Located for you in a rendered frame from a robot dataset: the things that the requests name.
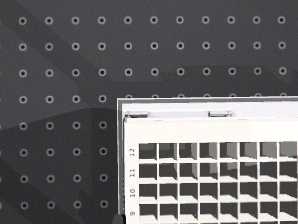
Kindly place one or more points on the dark grey perforated base plate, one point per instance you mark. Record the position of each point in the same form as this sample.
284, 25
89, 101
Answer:
64, 64

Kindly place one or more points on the white deep-well block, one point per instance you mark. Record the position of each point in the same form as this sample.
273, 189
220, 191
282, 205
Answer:
169, 152

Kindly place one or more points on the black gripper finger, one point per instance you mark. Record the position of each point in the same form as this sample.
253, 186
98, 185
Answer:
119, 219

